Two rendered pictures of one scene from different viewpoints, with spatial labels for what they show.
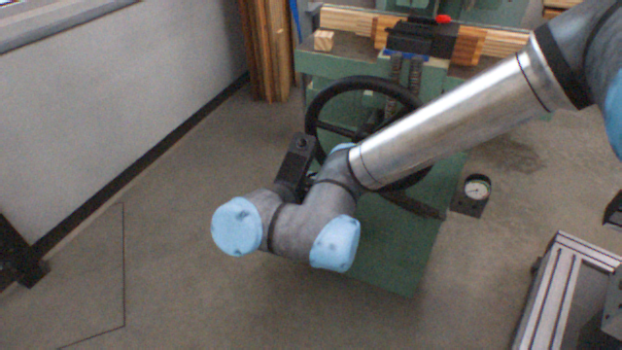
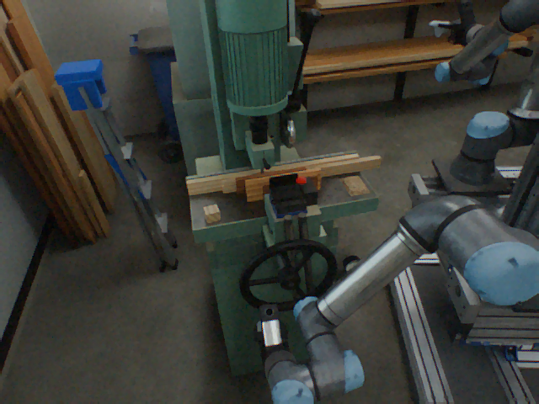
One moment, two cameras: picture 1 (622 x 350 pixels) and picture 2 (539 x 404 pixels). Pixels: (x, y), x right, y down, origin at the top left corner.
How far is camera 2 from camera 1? 51 cm
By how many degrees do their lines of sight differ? 26
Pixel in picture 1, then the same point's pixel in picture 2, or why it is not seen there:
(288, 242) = (329, 390)
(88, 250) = not seen: outside the picture
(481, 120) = (396, 272)
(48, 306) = not seen: outside the picture
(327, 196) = (328, 346)
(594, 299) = (427, 287)
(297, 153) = (269, 320)
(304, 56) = (203, 231)
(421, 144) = (368, 292)
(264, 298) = not seen: outside the picture
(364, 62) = (253, 220)
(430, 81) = (312, 223)
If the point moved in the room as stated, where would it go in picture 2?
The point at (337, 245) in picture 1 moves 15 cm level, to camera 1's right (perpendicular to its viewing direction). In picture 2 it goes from (357, 374) to (405, 333)
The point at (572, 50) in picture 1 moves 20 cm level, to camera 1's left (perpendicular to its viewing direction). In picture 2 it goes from (427, 236) to (354, 287)
